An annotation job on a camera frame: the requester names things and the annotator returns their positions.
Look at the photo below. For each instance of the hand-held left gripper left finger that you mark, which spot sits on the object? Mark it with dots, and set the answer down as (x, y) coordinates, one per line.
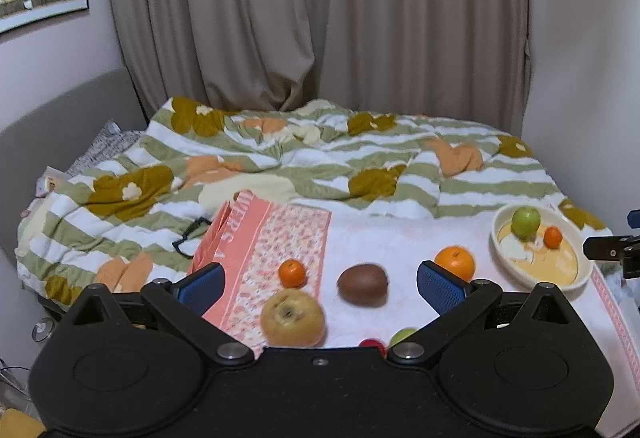
(200, 290)

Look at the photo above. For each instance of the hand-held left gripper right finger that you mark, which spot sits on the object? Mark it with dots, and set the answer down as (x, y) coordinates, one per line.
(440, 290)

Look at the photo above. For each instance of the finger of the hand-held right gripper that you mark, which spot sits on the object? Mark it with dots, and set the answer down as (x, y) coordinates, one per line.
(607, 248)
(634, 219)

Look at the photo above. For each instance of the large orange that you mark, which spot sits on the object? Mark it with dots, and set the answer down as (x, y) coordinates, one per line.
(455, 262)

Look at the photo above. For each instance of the small green fruit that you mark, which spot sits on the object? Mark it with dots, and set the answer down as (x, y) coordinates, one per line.
(402, 337)

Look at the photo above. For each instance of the cream ceramic bowl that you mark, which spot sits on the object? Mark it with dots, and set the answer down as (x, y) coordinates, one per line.
(550, 270)

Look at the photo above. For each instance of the brown kiwi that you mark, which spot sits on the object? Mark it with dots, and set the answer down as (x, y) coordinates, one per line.
(362, 284)

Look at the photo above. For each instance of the small mandarin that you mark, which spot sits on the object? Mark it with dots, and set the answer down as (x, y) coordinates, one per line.
(292, 273)
(553, 238)

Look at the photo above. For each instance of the yellow-brown apple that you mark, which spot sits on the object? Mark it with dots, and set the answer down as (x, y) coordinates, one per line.
(292, 320)

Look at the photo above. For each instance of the black eyeglasses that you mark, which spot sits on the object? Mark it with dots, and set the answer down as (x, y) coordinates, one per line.
(190, 234)

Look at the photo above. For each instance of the pink floral towel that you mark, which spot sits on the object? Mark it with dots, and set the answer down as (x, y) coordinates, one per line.
(400, 233)

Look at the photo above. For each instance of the green apple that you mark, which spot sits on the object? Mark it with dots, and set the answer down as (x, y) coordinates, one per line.
(526, 222)

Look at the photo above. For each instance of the small red fruit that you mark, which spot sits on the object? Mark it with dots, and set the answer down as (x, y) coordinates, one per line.
(372, 346)

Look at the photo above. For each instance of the green striped floral blanket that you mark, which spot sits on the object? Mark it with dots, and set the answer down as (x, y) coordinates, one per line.
(300, 158)

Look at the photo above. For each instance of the grey patterned pillow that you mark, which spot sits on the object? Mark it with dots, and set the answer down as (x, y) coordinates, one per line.
(112, 140)

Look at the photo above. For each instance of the yellow object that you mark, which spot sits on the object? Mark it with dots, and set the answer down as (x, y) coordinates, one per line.
(20, 424)

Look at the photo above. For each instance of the beige curtain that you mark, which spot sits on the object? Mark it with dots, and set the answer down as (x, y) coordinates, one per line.
(320, 18)

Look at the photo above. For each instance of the grey padded bed frame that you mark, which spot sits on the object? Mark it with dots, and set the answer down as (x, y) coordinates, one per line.
(65, 118)

